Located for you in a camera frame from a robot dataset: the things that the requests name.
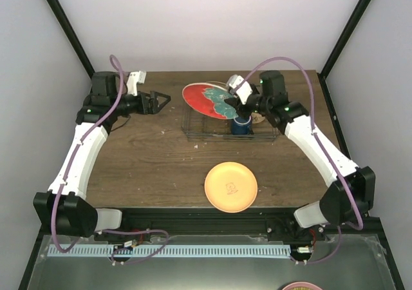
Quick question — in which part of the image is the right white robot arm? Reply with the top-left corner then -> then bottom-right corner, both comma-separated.
225,71 -> 376,240

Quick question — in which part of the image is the pink plate at bottom edge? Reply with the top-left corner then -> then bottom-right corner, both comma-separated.
282,282 -> 321,290

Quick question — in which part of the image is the grey wire dish rack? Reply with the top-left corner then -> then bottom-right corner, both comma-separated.
181,100 -> 279,142

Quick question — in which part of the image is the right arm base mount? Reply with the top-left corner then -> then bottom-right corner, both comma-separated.
265,217 -> 321,243

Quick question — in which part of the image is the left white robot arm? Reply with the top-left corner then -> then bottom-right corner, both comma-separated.
33,72 -> 171,241

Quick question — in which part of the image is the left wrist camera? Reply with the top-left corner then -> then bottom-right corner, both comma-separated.
126,71 -> 147,96

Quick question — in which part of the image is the cream ceramic bowl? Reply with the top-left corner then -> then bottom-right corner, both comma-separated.
251,113 -> 265,124

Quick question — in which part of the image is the red-rimmed white plate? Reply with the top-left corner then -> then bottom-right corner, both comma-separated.
182,82 -> 238,120

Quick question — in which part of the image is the light blue slotted cable duct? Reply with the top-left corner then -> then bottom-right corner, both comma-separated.
47,244 -> 291,259

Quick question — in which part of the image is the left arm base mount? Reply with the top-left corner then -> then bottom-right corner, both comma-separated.
93,220 -> 153,243

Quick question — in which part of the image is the dark blue ceramic mug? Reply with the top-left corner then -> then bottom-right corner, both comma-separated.
230,116 -> 254,135

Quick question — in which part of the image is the plain orange plate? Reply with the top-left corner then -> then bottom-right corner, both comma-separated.
204,162 -> 258,213

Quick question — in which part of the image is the black aluminium frame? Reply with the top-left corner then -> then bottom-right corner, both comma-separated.
18,0 -> 405,289

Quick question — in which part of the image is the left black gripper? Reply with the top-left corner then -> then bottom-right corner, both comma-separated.
111,91 -> 171,117

